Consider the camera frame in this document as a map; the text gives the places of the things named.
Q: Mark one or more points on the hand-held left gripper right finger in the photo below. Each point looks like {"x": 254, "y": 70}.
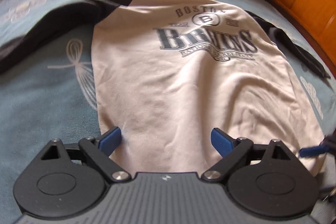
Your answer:
{"x": 221, "y": 142}

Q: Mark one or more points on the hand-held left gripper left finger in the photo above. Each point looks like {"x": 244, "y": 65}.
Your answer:
{"x": 110, "y": 141}

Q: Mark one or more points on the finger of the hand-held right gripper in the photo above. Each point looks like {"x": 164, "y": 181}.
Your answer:
{"x": 311, "y": 151}

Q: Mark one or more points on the beige sweatshirt with dark sleeves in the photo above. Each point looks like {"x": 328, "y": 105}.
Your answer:
{"x": 183, "y": 87}

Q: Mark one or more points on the bed with blue floral sheet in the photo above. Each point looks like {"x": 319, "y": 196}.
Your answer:
{"x": 39, "y": 108}

